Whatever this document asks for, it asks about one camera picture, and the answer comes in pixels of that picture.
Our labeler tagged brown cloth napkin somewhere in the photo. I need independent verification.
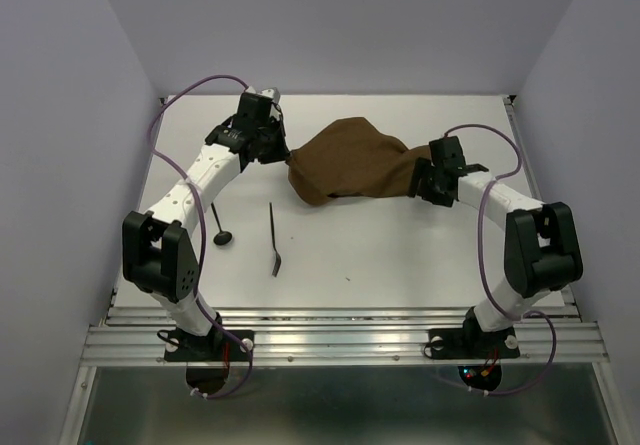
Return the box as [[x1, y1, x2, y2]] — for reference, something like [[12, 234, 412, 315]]
[[287, 117, 431, 206]]

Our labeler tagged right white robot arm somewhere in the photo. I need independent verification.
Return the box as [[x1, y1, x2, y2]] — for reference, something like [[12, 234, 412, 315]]
[[408, 136, 583, 360]]

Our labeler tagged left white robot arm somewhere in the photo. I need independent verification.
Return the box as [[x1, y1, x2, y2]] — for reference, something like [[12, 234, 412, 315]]
[[122, 88, 290, 362]]

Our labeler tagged black spoon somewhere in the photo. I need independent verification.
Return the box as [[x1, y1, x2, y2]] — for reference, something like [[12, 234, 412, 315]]
[[211, 203, 233, 247]]

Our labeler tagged black fork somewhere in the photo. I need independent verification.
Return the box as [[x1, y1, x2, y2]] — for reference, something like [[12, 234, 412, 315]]
[[269, 202, 282, 278]]

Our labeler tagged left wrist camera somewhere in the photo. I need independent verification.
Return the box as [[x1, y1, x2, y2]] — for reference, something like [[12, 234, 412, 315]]
[[257, 87, 281, 104]]

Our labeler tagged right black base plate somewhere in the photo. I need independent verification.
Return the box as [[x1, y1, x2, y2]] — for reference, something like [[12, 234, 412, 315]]
[[422, 327, 520, 363]]

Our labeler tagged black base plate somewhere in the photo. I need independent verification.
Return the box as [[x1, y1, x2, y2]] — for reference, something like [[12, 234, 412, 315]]
[[156, 328, 249, 363], [422, 327, 520, 363]]

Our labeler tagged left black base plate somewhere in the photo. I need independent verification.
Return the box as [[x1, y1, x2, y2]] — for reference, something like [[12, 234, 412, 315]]
[[156, 328, 249, 363]]

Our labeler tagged aluminium frame rail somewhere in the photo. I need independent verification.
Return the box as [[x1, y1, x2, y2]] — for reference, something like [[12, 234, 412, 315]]
[[81, 306, 609, 367]]

